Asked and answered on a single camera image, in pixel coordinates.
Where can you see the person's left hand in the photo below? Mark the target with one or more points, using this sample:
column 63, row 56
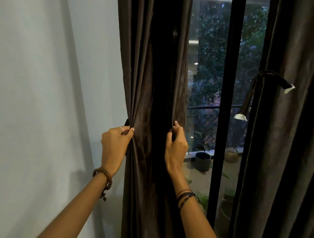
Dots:
column 114, row 149

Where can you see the person's right hand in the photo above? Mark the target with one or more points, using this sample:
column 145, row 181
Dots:
column 176, row 153

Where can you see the person's left thumb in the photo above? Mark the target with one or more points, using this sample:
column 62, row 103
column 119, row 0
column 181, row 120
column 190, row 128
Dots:
column 129, row 132

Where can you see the person's right thumb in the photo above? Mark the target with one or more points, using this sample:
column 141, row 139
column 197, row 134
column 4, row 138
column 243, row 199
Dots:
column 169, row 139

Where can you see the dark brown gathered curtain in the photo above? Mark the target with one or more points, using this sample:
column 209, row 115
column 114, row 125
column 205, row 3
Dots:
column 147, row 73

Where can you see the person's left forearm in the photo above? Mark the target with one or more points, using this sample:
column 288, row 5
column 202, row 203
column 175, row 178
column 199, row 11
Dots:
column 81, row 208

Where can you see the person's right forearm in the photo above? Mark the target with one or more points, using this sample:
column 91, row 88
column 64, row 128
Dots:
column 193, row 215

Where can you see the dark round plant pot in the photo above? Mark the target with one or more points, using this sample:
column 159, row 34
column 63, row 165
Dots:
column 202, row 161

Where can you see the black balcony railing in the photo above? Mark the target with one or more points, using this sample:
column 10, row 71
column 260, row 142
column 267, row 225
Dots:
column 206, row 115

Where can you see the large potted green plant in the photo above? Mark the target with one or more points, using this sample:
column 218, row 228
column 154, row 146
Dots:
column 227, row 208

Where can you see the green leafy tree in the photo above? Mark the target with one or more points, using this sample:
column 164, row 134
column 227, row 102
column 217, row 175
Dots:
column 211, row 49

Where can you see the dark brown hanging curtain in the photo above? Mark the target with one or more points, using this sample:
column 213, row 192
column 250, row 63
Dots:
column 282, row 159

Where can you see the black window frame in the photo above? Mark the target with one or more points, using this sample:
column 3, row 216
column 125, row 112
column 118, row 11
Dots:
column 227, row 98

